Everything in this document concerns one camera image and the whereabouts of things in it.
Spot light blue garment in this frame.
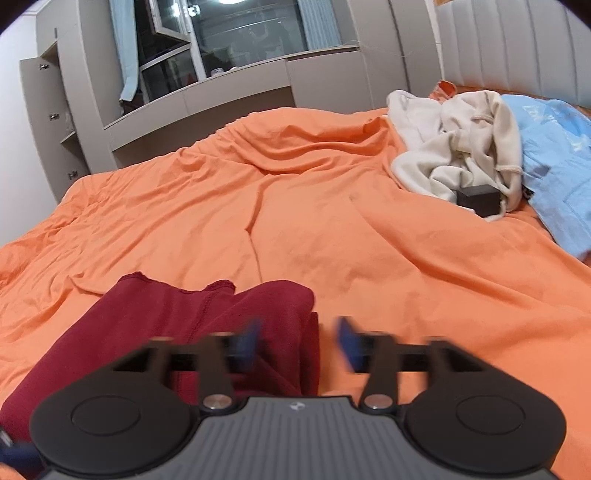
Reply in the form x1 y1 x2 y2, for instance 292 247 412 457
501 94 591 265

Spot cream white garment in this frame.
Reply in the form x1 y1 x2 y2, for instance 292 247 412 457
386 89 525 223

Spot grey padded headboard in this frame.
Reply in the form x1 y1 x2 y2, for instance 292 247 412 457
436 0 591 110

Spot large glass window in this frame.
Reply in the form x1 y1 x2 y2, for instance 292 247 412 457
131 0 311 106

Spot orange bed sheet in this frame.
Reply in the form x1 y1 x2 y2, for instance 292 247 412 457
0 80 591 480

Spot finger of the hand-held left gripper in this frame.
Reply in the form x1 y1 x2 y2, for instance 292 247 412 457
0 427 40 470

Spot grey window sill cabinet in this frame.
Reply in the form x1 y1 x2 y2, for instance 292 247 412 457
102 46 371 172

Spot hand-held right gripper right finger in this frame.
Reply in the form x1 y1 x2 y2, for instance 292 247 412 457
335 316 483 412

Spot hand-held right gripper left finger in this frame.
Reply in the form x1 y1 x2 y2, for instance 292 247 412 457
113 318 262 412

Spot small black box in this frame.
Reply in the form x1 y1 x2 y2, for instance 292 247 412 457
455 185 502 218

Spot dark red garment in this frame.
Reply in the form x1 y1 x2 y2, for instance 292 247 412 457
0 273 322 480

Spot tall grey wardrobe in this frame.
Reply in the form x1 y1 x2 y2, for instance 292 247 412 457
355 0 445 110

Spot light blue curtain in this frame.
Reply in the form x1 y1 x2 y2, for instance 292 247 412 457
110 0 140 103
297 0 360 49

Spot grey cabinet with open door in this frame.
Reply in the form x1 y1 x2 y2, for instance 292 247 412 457
18 41 117 205

